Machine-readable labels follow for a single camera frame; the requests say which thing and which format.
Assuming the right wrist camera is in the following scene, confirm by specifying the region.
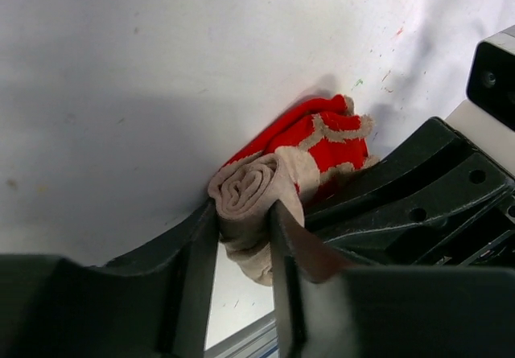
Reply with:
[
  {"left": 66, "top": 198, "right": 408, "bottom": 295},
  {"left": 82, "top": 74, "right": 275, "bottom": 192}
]
[{"left": 445, "top": 27, "right": 515, "bottom": 173}]

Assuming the aluminium table front rail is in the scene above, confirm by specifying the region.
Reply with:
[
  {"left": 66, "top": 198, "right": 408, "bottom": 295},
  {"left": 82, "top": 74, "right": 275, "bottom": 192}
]
[{"left": 204, "top": 312, "right": 279, "bottom": 358}]

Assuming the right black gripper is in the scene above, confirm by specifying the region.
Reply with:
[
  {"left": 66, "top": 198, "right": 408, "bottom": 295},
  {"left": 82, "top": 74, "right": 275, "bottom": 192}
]
[{"left": 306, "top": 117, "right": 514, "bottom": 268}]

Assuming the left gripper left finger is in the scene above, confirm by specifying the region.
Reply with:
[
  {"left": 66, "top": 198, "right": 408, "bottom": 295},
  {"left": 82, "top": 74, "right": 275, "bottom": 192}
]
[{"left": 1, "top": 202, "right": 218, "bottom": 357}]

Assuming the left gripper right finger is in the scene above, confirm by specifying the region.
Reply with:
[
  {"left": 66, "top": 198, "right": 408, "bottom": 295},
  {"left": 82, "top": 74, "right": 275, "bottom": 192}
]
[{"left": 268, "top": 202, "right": 514, "bottom": 357}]

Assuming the beige reindeer sock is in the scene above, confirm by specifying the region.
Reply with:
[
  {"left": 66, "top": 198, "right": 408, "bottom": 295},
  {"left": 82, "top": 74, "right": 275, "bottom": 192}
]
[{"left": 208, "top": 94, "right": 379, "bottom": 286}]

